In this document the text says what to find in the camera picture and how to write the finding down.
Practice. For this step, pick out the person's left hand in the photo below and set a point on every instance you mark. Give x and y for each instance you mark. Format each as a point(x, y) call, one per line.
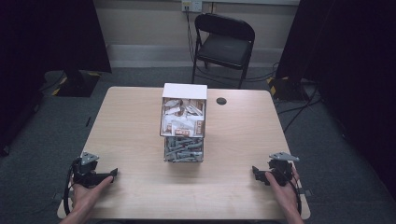
point(85, 196)

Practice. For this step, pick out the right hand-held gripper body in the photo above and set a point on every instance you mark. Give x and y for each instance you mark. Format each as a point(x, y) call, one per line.
point(281, 169)

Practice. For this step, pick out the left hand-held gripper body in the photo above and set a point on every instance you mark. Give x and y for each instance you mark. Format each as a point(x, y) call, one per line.
point(87, 166)

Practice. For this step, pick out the black stand base striped tape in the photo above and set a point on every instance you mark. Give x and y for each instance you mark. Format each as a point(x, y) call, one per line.
point(76, 83)
point(288, 88)

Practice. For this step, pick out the person's right hand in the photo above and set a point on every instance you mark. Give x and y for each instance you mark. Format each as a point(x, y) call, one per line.
point(281, 193)

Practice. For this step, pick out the pile of white brown packets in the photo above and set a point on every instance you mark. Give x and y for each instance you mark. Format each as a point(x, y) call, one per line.
point(183, 118)

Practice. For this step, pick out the white wall socket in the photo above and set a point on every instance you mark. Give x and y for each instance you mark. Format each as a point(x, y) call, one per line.
point(191, 5)

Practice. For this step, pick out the black curtain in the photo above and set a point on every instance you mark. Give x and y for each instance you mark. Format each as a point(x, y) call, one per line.
point(46, 34)
point(348, 46)

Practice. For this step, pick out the white two-tier drawer box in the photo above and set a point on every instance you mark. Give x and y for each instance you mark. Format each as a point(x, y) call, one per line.
point(184, 90)

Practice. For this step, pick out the black folding chair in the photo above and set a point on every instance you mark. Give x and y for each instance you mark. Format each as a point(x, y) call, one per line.
point(225, 46)

